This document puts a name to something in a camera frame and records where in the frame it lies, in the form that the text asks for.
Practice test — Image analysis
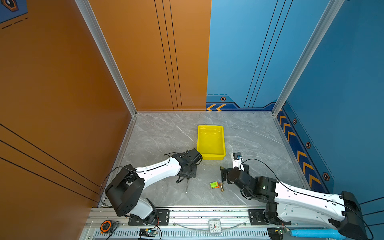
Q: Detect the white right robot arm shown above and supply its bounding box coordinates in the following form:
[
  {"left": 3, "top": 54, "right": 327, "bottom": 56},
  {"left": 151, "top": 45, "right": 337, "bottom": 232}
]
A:
[{"left": 220, "top": 167, "right": 368, "bottom": 240}]

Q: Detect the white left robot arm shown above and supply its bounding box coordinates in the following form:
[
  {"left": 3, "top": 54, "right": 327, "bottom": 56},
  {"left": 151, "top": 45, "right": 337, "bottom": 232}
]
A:
[{"left": 105, "top": 149, "right": 203, "bottom": 225}]

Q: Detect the yellow plastic bin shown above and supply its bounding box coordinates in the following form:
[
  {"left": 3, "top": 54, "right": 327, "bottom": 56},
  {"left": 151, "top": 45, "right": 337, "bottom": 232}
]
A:
[{"left": 197, "top": 125, "right": 226, "bottom": 161}]

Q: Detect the brass fitting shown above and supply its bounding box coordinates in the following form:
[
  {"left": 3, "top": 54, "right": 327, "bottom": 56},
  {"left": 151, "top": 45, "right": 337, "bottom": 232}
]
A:
[{"left": 219, "top": 183, "right": 225, "bottom": 192}]

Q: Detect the green orange small toy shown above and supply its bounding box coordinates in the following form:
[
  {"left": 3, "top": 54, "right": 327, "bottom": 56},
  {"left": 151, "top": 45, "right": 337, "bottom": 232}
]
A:
[{"left": 210, "top": 182, "right": 220, "bottom": 189}]

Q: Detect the white desk clock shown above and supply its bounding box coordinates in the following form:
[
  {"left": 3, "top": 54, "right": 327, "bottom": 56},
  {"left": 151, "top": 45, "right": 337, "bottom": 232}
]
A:
[{"left": 208, "top": 219, "right": 223, "bottom": 235}]

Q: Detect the green circuit board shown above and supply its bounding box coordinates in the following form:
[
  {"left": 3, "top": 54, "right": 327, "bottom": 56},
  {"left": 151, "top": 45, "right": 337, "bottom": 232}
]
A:
[{"left": 139, "top": 229, "right": 159, "bottom": 239}]

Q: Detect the orange black tape measure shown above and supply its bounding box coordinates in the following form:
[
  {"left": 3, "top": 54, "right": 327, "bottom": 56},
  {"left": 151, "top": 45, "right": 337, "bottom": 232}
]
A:
[{"left": 100, "top": 220, "right": 114, "bottom": 234}]

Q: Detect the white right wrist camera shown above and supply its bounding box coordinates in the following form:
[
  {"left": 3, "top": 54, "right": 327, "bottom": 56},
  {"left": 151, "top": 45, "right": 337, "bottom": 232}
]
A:
[{"left": 233, "top": 152, "right": 245, "bottom": 171}]

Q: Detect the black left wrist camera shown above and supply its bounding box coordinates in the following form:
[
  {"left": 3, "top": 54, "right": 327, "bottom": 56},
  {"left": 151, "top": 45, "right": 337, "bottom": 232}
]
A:
[{"left": 186, "top": 149, "right": 203, "bottom": 166}]

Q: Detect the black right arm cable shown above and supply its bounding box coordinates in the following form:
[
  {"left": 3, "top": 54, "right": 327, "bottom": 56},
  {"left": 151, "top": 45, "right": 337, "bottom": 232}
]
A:
[{"left": 239, "top": 158, "right": 374, "bottom": 240}]

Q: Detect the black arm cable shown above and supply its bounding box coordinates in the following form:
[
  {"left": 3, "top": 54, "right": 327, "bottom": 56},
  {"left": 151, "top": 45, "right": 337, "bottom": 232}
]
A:
[
  {"left": 99, "top": 151, "right": 187, "bottom": 208},
  {"left": 239, "top": 158, "right": 374, "bottom": 240}
]

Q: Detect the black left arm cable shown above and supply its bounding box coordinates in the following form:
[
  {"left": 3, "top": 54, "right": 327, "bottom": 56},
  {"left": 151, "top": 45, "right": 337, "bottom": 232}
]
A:
[{"left": 99, "top": 151, "right": 187, "bottom": 208}]

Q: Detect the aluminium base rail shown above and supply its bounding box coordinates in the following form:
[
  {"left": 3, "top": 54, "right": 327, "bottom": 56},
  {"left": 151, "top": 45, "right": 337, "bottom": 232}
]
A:
[{"left": 79, "top": 206, "right": 331, "bottom": 240}]

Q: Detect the aluminium corner post left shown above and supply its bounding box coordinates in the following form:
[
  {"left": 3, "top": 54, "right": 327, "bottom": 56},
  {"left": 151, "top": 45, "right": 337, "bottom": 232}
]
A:
[{"left": 74, "top": 0, "right": 138, "bottom": 116}]

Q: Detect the aluminium corner post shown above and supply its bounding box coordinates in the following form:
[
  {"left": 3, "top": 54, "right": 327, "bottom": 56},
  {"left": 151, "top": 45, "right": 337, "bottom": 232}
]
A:
[
  {"left": 272, "top": 0, "right": 345, "bottom": 117},
  {"left": 74, "top": 0, "right": 138, "bottom": 116}
]

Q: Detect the aluminium corner post right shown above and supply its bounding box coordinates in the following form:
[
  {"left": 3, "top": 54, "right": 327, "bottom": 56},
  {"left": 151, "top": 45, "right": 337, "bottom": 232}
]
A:
[{"left": 272, "top": 0, "right": 345, "bottom": 117}]

